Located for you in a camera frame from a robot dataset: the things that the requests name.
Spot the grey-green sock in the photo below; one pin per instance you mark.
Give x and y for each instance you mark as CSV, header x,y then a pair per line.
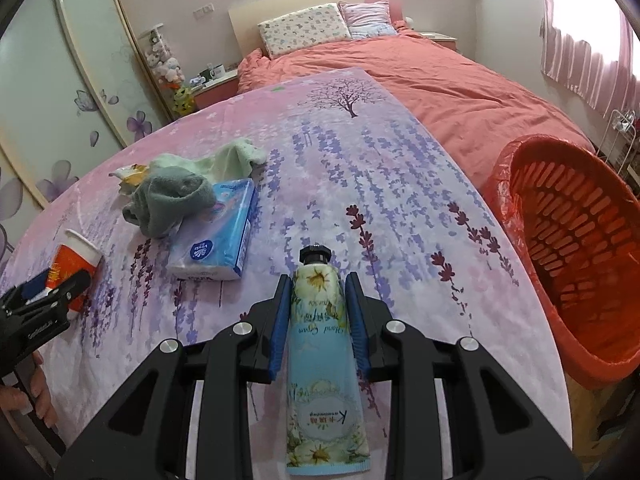
x,y
165,200

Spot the floral hand cream tube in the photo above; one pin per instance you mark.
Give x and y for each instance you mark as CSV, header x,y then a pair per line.
x,y
325,360

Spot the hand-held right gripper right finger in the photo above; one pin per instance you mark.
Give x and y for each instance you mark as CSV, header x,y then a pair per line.
x,y
357,330

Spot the wardrobe with floral glass doors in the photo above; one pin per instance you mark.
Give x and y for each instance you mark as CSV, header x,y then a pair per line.
x,y
75,70

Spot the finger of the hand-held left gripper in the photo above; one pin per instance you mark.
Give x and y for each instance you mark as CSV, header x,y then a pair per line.
x,y
30,290
70,292

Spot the person's left hand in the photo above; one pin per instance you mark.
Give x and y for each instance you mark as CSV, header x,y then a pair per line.
x,y
42,395

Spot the clear tube of plush toys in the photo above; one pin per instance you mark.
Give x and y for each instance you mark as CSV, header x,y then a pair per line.
x,y
162,60

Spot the yellow green plush toy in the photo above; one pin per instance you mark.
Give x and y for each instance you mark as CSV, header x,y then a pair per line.
x,y
182,100

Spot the blue tissue packet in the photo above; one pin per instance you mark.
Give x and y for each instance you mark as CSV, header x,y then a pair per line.
x,y
215,240

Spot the small white round object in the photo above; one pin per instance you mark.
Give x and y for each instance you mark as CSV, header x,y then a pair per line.
x,y
410,22

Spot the coral pink duvet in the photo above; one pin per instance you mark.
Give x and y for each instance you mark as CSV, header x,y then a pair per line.
x,y
450,90

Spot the pink striped pillow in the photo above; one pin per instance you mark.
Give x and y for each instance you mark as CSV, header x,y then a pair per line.
x,y
370,20

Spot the orange plastic basket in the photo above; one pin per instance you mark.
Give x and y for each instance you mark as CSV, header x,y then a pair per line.
x,y
575,240

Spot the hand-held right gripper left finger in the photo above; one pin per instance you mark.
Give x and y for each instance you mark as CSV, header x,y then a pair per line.
x,y
277,330

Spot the beige wooden headboard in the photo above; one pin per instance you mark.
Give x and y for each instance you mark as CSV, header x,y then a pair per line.
x,y
280,7

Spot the pink nightstand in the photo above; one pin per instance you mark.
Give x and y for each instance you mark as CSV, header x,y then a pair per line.
x,y
215,92
445,42

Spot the floral printed tablecloth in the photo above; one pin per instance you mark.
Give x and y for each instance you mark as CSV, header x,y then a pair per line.
x,y
375,185

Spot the white wall socket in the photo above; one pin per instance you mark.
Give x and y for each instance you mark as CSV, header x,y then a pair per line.
x,y
203,9

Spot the white floral pillow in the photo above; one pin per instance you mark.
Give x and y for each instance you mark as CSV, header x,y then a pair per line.
x,y
305,27

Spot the white mug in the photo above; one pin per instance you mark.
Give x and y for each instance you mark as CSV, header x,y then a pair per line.
x,y
216,72

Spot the pink curtain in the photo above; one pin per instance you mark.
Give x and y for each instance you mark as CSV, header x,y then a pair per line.
x,y
575,60

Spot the orange white paper cup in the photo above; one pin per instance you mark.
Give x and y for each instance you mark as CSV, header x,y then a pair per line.
x,y
75,260

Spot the yellow snack wrapper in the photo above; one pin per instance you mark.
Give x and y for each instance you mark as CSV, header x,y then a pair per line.
x,y
131,176

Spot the light green cloth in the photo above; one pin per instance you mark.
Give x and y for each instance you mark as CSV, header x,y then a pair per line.
x,y
225,157

